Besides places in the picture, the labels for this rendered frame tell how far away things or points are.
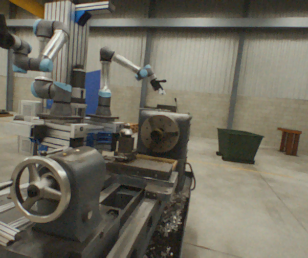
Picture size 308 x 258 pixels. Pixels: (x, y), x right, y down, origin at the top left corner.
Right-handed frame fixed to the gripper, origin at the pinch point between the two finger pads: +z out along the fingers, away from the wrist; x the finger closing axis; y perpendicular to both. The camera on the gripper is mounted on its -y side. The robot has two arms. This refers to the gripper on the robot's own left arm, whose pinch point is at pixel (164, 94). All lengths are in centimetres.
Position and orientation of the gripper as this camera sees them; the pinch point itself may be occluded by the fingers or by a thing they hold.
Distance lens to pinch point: 224.4
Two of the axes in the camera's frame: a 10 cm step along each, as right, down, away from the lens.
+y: -8.5, 5.2, -0.4
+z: 5.0, 8.3, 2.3
